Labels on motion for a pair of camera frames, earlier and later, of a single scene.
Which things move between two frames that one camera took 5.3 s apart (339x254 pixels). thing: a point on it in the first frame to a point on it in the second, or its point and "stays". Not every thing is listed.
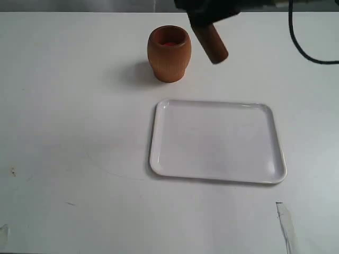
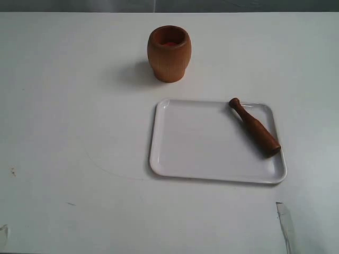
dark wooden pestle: [212, 42] to [260, 136]
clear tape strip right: [287, 224] stays
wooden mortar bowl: [169, 51] stays
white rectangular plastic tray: [216, 140] stays
